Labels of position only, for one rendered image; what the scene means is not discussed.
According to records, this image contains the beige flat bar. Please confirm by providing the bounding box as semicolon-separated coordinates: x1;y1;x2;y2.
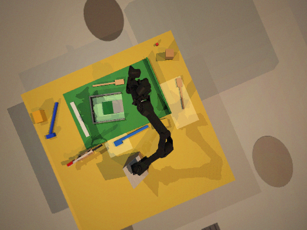
70;102;89;137

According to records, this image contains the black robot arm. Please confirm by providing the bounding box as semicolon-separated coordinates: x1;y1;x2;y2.
131;78;174;176

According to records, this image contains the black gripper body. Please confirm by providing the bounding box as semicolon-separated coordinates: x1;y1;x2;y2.
126;69;141;94

